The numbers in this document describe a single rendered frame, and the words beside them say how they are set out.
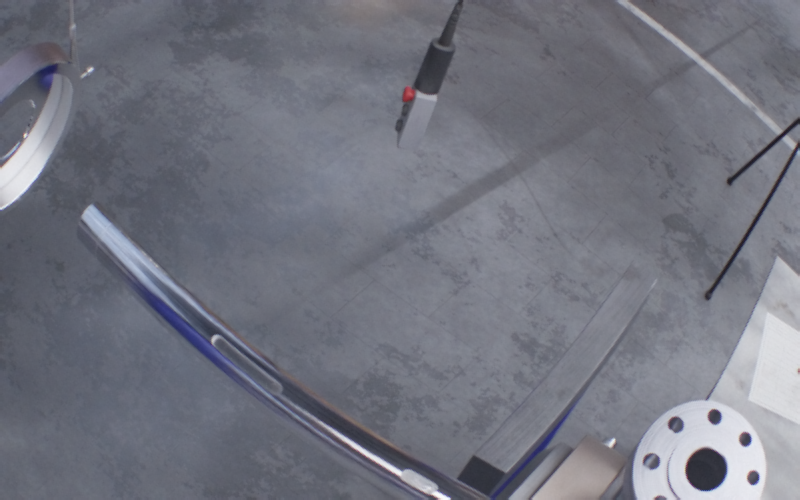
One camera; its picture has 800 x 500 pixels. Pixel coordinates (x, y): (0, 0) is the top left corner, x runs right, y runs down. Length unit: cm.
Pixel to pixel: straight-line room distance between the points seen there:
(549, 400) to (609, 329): 23
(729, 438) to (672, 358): 216
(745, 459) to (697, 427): 12
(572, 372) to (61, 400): 136
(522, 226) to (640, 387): 66
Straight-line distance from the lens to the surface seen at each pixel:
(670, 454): 145
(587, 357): 228
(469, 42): 438
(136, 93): 386
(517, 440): 211
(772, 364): 253
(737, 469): 149
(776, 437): 240
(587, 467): 159
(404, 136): 241
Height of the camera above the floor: 246
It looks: 43 degrees down
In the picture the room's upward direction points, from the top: 21 degrees clockwise
